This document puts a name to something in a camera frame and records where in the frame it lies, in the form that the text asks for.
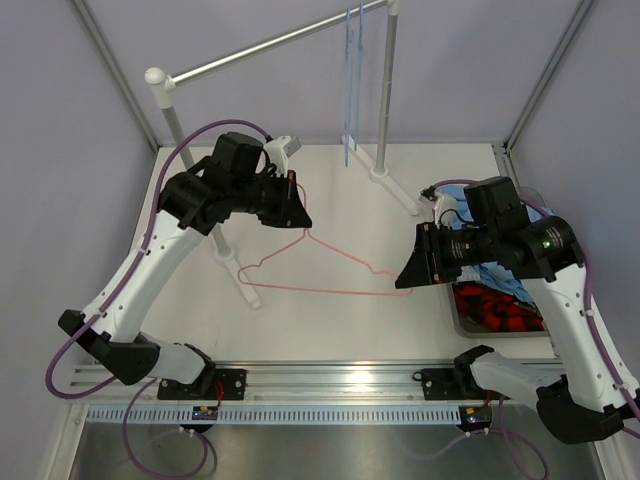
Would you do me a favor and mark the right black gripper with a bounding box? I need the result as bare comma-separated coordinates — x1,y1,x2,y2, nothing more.
395,220,498,288

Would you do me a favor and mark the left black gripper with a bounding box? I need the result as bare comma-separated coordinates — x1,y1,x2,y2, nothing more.
230,169,312,229

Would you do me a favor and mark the pink wire hanger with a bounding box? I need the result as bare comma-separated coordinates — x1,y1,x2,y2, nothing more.
235,180,414,300

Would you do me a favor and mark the red black plaid shirt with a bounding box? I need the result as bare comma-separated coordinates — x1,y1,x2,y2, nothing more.
452,282,544,333

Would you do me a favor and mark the light blue shirt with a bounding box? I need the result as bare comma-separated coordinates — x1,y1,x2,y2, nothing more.
436,183,552,304

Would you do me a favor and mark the blue wire hanger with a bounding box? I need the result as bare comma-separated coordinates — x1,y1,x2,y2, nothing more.
343,6,355,167
349,1,364,151

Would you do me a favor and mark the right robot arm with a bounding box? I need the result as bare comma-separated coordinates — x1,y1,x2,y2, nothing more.
395,176,639,444

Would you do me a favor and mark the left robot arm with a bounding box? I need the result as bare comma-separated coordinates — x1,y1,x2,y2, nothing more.
58,132,312,399

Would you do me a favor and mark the clear plastic bin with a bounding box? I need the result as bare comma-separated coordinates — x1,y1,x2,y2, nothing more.
434,184,586,339

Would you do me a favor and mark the white silver clothes rack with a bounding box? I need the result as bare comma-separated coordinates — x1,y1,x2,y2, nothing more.
144,0,420,310

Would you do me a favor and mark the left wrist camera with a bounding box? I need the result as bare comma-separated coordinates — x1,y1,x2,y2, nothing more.
264,135,301,175

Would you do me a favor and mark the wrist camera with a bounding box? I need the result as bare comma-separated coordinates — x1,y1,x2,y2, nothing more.
264,135,301,175
419,188,457,227

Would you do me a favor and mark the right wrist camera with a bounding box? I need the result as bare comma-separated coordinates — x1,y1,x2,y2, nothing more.
419,188,457,227

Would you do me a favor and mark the aluminium mounting rail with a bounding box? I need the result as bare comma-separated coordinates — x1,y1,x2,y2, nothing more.
63,360,484,405

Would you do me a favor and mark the light blue cable duct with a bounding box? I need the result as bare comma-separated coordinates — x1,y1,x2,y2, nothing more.
86,405,462,425

